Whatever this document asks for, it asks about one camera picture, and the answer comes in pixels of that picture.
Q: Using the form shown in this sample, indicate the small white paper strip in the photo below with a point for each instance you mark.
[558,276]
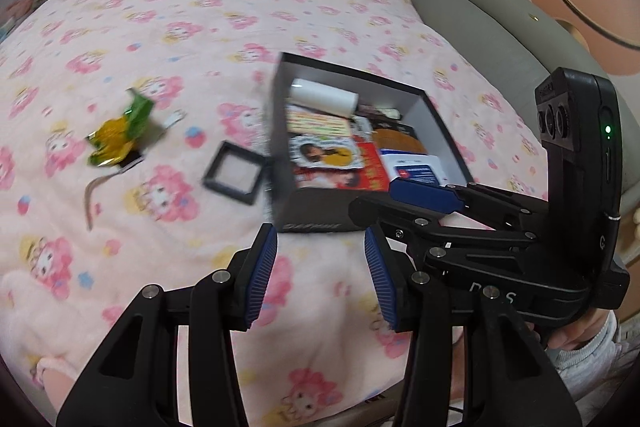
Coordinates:
[174,119]

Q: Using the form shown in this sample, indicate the girl figure card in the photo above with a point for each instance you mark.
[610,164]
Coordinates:
[327,152]

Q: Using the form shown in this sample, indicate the green yellow snack wrapper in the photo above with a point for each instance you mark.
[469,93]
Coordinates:
[120,132]

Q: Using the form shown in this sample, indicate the grey sofa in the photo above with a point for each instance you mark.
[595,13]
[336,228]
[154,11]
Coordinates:
[475,22]

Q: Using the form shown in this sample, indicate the small pinkish tube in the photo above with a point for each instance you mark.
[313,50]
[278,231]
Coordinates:
[369,109]

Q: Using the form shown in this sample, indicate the black printed carton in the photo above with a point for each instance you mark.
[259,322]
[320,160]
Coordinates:
[395,126]

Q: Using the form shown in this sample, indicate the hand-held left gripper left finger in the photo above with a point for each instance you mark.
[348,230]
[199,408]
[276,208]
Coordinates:
[260,277]

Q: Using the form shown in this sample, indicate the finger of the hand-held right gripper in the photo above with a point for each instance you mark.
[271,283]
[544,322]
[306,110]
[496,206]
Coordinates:
[400,219]
[425,197]

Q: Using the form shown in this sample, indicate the wooden comb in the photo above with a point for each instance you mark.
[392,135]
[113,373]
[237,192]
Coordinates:
[400,141]

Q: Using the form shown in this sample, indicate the white blue wet wipes pack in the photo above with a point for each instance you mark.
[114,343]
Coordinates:
[415,169]

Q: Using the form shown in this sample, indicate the person's right forearm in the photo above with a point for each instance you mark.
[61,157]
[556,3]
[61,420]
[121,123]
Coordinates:
[595,357]

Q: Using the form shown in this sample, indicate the white paper roll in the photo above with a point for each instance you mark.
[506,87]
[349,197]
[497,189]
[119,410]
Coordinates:
[322,96]

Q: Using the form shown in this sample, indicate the pink printed blanket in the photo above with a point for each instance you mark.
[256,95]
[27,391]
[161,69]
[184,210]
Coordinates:
[200,32]

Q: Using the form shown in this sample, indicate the dark grey storage box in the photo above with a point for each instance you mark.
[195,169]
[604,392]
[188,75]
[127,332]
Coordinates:
[310,212]

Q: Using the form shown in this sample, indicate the yellow red printed card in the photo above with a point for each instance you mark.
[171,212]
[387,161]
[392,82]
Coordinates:
[317,122]

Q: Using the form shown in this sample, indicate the small black picture frame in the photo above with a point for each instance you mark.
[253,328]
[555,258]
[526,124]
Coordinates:
[225,195]

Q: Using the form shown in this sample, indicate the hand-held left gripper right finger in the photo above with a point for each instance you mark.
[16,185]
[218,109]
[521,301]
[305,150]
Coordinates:
[380,282]

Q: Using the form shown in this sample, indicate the red printed packet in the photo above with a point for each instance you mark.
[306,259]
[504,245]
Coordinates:
[372,172]

